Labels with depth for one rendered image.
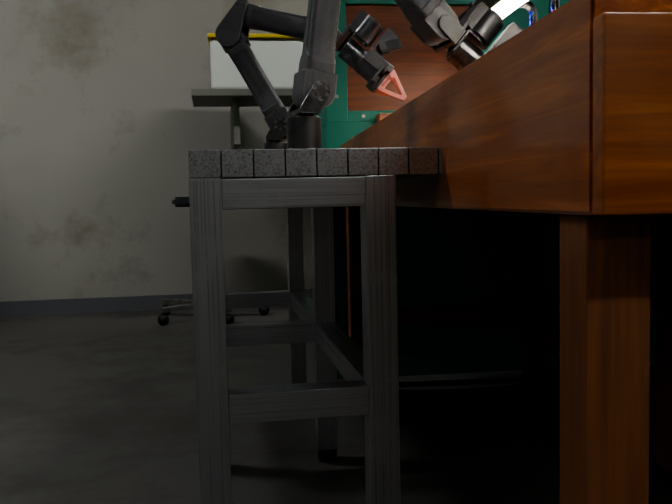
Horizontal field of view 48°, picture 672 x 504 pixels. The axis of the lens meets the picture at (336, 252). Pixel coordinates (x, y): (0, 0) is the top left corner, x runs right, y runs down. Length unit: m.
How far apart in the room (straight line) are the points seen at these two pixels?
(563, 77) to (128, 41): 3.77
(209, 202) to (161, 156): 3.20
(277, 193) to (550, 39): 0.48
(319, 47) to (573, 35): 0.75
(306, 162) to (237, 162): 0.10
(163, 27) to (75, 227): 1.19
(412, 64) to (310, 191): 1.47
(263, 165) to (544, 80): 0.46
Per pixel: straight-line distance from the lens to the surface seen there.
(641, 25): 0.65
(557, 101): 0.72
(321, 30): 1.39
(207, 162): 1.06
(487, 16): 1.55
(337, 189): 1.08
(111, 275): 4.30
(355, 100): 2.45
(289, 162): 1.07
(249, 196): 1.06
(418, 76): 2.50
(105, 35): 4.37
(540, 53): 0.76
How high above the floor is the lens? 0.60
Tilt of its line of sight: 4 degrees down
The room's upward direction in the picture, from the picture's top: 1 degrees counter-clockwise
